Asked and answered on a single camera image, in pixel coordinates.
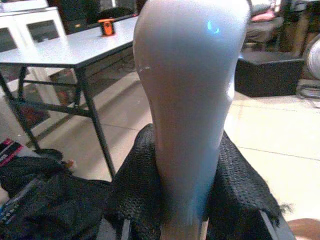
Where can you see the black box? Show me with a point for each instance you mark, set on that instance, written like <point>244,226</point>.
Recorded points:
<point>267,76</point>

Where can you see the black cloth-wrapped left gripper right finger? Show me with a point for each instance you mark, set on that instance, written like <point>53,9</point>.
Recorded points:
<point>237,190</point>

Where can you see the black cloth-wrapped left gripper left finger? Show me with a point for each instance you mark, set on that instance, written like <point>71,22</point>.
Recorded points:
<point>135,190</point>

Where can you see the white folding table black legs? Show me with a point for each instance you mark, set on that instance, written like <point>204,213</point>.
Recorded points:
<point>67,50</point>

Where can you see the black fabric bundle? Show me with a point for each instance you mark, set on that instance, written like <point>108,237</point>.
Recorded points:
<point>57,200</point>

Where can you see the pink and black package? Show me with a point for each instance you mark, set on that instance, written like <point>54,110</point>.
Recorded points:
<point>8,151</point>

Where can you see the standing floor fan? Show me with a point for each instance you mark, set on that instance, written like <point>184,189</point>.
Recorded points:
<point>312,67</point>

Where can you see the pink cushion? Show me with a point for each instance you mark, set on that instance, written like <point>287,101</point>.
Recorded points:
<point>263,16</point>

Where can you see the brown rounded object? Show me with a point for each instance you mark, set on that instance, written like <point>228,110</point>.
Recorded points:
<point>306,230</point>

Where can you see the orange and black small device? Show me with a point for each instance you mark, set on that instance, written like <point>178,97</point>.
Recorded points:
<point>107,27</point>

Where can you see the white cabinet with glass doors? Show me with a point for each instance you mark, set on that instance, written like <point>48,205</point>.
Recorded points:
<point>32,23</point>

